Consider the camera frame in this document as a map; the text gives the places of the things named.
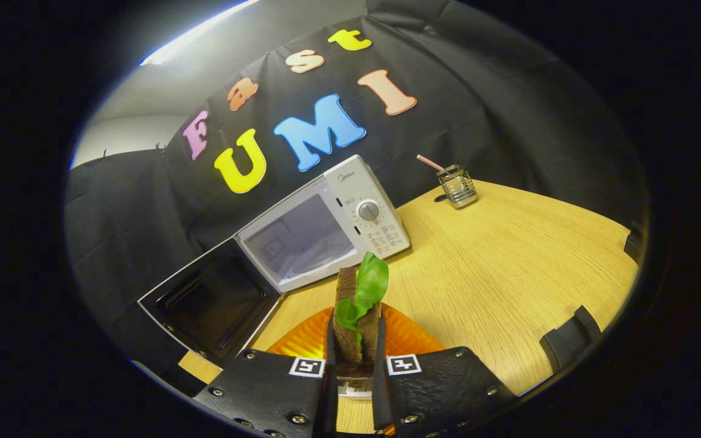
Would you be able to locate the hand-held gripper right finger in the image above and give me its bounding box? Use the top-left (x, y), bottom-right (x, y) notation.
top-left (372, 302), bottom-right (517, 438)

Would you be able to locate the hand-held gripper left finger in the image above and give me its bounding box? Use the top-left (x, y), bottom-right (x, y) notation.
top-left (192, 306), bottom-right (336, 438)

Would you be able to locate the brown bread lettuce sandwich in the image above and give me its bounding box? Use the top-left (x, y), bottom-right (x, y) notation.
top-left (331, 252), bottom-right (389, 378)

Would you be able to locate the white microwave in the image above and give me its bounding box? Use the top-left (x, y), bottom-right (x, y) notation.
top-left (138, 154), bottom-right (412, 369)

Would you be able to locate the black plastic bracket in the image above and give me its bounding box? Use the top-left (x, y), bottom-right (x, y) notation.
top-left (539, 305), bottom-right (602, 373)
top-left (623, 222), bottom-right (644, 263)

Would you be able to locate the metal wire holder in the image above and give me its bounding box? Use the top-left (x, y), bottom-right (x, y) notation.
top-left (436, 164), bottom-right (479, 210)

